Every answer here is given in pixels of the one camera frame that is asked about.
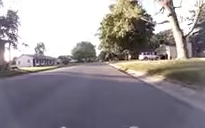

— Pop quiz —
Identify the round dark green tree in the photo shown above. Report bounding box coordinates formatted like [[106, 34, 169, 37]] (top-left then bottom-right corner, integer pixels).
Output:
[[70, 41, 97, 63]]

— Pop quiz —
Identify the grey asphalt road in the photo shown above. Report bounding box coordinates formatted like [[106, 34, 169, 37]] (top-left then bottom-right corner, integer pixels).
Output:
[[0, 62, 205, 128]]

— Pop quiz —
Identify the big green leafy tree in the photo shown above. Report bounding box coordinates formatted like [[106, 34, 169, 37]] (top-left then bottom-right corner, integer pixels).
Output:
[[96, 0, 157, 62]]

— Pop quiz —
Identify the white car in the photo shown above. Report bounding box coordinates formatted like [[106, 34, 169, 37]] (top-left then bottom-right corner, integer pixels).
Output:
[[138, 51, 161, 61]]

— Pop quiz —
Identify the small thin tree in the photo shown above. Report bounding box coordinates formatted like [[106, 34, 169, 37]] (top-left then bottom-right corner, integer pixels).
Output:
[[34, 41, 47, 57]]

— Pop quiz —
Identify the white low house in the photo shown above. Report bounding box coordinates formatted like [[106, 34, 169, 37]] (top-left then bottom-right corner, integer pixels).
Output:
[[15, 53, 58, 68]]

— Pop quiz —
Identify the pale concrete kerb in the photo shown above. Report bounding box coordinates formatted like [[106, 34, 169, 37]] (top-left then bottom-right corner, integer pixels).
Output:
[[108, 62, 205, 116]]

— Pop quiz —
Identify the large pale tree trunk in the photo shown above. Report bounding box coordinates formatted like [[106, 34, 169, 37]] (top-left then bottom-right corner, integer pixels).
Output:
[[156, 0, 204, 61]]

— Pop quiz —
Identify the grass verge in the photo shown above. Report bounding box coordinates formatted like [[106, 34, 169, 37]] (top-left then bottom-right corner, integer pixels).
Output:
[[0, 63, 69, 80]]

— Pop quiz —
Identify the grass lawn with tree trunk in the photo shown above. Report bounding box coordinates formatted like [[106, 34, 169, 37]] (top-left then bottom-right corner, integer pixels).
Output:
[[112, 57, 205, 88]]

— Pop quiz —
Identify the grey house behind trunk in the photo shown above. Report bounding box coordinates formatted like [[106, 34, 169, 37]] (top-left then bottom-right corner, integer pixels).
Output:
[[155, 28, 205, 60]]

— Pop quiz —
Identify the tall dark tree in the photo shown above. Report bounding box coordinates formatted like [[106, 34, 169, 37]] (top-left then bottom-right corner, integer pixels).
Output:
[[0, 0, 23, 63]]

